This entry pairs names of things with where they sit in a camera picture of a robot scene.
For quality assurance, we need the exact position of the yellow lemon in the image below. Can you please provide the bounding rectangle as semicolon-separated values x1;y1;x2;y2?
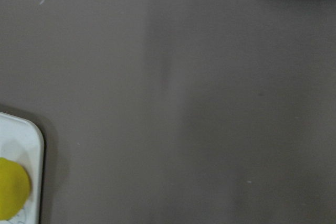
1;157;31;221

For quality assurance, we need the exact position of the cream rabbit tray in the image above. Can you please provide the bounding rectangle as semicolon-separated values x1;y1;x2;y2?
1;112;45;224

